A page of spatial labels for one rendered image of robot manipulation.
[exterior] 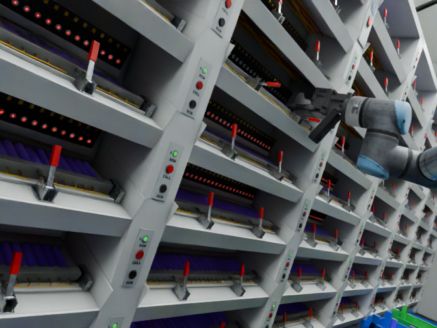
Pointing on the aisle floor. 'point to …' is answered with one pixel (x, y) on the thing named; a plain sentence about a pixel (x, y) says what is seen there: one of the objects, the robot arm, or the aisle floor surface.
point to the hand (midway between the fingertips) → (290, 109)
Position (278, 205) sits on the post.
